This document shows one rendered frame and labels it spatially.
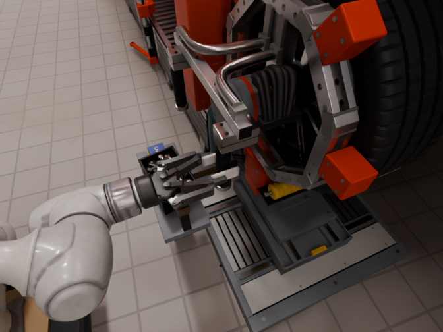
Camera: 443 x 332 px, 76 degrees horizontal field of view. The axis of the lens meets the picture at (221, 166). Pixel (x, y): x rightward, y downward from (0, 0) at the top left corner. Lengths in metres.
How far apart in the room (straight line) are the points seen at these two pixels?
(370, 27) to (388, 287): 1.25
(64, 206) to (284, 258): 0.96
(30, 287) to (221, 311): 0.98
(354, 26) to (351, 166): 0.28
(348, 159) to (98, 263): 0.53
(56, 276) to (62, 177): 1.48
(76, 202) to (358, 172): 0.57
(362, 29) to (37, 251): 0.62
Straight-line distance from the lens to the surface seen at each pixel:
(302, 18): 0.65
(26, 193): 1.97
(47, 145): 2.17
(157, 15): 2.83
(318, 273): 1.41
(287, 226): 1.30
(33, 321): 1.23
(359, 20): 0.58
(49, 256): 0.50
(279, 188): 1.01
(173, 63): 0.84
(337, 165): 0.66
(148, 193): 0.62
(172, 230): 1.02
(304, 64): 0.85
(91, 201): 0.61
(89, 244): 0.51
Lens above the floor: 1.36
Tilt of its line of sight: 52 degrees down
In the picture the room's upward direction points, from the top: straight up
